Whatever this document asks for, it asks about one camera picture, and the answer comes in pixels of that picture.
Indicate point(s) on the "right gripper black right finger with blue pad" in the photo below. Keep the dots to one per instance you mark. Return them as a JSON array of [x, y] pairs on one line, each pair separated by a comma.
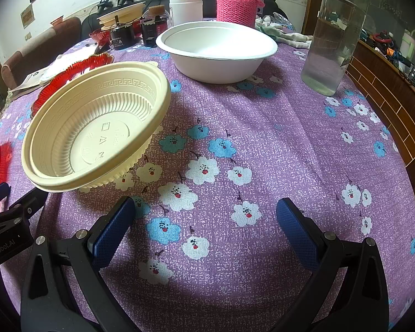
[[362, 300]]

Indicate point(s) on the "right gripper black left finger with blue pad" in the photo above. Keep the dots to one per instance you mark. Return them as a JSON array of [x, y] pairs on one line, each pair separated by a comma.
[[47, 301]]

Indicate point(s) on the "beige plastic ribbed bowl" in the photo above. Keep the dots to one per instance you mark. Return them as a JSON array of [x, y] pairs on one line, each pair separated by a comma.
[[95, 128]]

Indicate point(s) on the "red glass scalloped plate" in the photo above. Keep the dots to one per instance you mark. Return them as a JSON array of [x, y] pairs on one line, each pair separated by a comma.
[[74, 70]]

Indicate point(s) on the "brown red sofa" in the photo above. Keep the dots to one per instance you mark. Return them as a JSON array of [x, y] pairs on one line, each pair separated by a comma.
[[40, 51]]

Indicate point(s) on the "white booklet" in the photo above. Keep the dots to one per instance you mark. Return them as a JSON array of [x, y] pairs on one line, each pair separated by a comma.
[[62, 62]]

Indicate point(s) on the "purple floral tablecloth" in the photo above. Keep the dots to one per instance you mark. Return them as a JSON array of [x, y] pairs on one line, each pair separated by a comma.
[[205, 251]]

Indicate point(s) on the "small red glass dish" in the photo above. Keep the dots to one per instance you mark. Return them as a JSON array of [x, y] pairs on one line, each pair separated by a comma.
[[102, 38]]

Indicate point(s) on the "dark jar left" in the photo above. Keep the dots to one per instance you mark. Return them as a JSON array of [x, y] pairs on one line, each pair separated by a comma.
[[122, 35]]

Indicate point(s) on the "dark jar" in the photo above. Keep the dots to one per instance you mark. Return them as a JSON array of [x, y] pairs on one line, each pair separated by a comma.
[[153, 23], [122, 35]]

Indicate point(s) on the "wooden cabinet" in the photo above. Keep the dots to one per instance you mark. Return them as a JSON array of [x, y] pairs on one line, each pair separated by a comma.
[[391, 96]]

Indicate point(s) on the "dark jar right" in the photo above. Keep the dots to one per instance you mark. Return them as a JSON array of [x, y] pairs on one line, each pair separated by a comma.
[[153, 23]]

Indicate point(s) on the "white foam bowl far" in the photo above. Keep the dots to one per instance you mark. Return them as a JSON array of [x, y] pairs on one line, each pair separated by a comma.
[[216, 52]]

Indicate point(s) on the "white plastic jar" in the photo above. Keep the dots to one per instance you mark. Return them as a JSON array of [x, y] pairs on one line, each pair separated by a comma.
[[182, 11]]

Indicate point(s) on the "white patterned cloth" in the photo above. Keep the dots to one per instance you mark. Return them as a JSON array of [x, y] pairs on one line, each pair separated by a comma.
[[280, 29]]

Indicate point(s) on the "clear plastic water jar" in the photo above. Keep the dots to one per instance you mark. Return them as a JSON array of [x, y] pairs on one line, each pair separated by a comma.
[[336, 34]]

